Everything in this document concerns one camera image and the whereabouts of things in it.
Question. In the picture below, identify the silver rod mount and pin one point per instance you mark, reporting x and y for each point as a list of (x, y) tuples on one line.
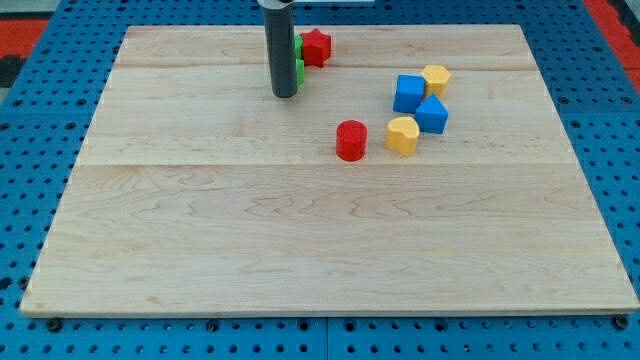
[(275, 4)]

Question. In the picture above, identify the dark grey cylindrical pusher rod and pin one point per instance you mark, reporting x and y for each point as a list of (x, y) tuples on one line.
[(279, 35)]

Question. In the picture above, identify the green star block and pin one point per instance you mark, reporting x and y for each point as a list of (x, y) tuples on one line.
[(299, 60)]

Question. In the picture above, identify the red star block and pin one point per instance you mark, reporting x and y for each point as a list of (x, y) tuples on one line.
[(316, 47)]

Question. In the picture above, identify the red cylinder block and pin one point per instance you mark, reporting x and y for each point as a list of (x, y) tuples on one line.
[(351, 140)]

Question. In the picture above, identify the blue cube block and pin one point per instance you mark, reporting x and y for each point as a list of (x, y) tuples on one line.
[(409, 93)]

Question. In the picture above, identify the yellow heart block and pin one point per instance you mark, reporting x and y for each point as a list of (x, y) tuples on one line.
[(402, 134)]

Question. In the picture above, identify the yellow hexagon block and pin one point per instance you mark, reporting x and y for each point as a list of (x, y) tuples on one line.
[(436, 79)]

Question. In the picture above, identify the light wooden board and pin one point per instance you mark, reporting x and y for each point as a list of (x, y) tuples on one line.
[(199, 194)]

